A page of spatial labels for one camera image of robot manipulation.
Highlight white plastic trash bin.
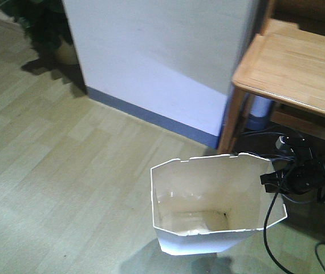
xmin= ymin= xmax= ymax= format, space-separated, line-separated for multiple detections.
xmin=151 ymin=153 xmax=287 ymax=256

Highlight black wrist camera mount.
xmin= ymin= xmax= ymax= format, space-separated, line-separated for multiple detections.
xmin=275 ymin=135 xmax=314 ymax=165

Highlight potted green plant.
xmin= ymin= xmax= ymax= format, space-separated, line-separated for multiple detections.
xmin=0 ymin=0 xmax=79 ymax=66

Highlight blue white cylinder under desk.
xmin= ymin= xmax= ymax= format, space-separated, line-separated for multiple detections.
xmin=246 ymin=96 xmax=273 ymax=131

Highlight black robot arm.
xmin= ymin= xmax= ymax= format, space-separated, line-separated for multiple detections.
xmin=260 ymin=147 xmax=325 ymax=203

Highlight wooden desk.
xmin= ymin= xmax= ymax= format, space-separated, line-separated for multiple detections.
xmin=218 ymin=1 xmax=325 ymax=154

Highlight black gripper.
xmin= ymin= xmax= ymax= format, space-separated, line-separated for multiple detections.
xmin=260 ymin=160 xmax=325 ymax=194

